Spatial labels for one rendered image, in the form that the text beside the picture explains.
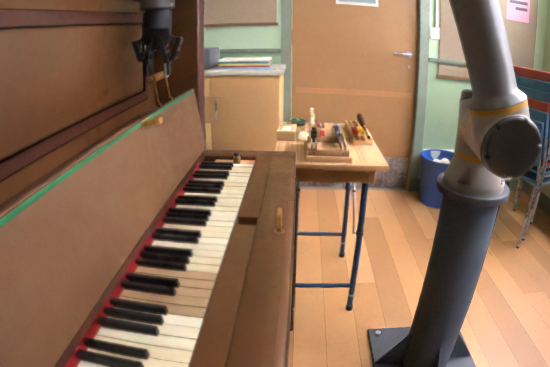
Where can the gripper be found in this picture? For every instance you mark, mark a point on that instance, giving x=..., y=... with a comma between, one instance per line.
x=157, y=21

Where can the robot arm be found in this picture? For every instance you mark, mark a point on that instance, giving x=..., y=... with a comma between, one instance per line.
x=485, y=62

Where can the brown fallboard with green strip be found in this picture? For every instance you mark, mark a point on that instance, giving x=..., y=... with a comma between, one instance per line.
x=107, y=212

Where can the wooden parts rails tray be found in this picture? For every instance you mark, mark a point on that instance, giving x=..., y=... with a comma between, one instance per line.
x=328, y=153

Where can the brass lock lever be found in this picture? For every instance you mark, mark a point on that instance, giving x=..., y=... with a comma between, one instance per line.
x=279, y=220

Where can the grey pot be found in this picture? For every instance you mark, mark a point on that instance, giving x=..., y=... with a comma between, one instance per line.
x=211, y=58

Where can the stack of coloured folders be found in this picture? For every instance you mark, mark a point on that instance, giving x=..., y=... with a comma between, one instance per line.
x=245, y=62

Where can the brown upright piano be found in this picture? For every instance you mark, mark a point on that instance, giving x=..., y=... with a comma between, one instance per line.
x=64, y=62

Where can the wooden cupboard with grey top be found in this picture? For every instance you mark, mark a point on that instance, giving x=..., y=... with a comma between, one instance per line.
x=245, y=109

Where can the beige box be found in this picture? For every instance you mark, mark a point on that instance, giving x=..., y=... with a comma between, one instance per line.
x=287, y=132

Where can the green tin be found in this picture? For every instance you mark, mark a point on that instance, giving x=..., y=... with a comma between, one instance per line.
x=298, y=121

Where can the white bottle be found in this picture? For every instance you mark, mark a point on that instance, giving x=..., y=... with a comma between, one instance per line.
x=312, y=115

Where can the white cloth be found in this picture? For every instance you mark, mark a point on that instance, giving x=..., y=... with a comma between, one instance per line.
x=303, y=135

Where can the brown door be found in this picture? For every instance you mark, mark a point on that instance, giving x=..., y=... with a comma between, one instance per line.
x=352, y=84

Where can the wooden tool tray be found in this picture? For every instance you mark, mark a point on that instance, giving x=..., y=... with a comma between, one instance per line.
x=360, y=140

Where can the wooden table with blue legs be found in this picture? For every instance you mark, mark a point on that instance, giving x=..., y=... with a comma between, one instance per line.
x=365, y=162

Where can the blue waste bin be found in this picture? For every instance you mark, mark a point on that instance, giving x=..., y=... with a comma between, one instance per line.
x=432, y=182

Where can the stack of coloured chairs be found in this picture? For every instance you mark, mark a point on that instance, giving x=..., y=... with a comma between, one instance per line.
x=539, y=92

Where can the brass hinge bracket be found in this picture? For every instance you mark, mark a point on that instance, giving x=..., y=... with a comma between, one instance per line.
x=160, y=84

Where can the white light switch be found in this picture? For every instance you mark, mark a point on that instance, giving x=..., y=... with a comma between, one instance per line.
x=435, y=33

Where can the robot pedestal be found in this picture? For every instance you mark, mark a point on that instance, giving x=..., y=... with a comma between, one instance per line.
x=455, y=264

